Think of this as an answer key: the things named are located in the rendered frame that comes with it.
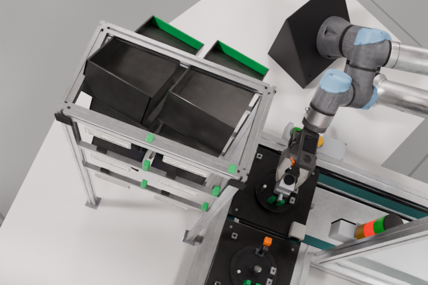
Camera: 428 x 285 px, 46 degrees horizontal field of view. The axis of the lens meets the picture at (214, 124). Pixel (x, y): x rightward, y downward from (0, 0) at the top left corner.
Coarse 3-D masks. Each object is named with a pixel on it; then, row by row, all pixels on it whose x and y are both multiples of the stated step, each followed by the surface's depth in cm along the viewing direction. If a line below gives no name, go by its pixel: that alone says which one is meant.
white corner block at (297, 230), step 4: (292, 224) 155; (296, 224) 155; (300, 224) 155; (292, 228) 154; (296, 228) 154; (300, 228) 154; (304, 228) 155; (292, 232) 154; (296, 232) 154; (300, 232) 154; (304, 232) 154; (292, 236) 154; (296, 236) 153; (300, 236) 153
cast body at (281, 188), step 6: (288, 174) 147; (282, 180) 146; (288, 180) 146; (294, 180) 147; (276, 186) 149; (282, 186) 146; (288, 186) 146; (276, 192) 150; (282, 192) 148; (288, 192) 148
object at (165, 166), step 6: (156, 156) 118; (162, 156) 117; (168, 156) 117; (156, 162) 119; (162, 162) 119; (156, 168) 121; (162, 168) 120; (168, 168) 119; (174, 168) 118; (180, 168) 118; (180, 174) 119; (186, 174) 118; (192, 174) 117; (192, 180) 118; (198, 180) 118; (204, 180) 117
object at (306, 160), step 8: (304, 136) 138; (312, 136) 139; (304, 144) 137; (312, 144) 137; (304, 152) 136; (312, 152) 136; (296, 160) 135; (304, 160) 134; (312, 160) 135; (304, 168) 135; (312, 168) 134
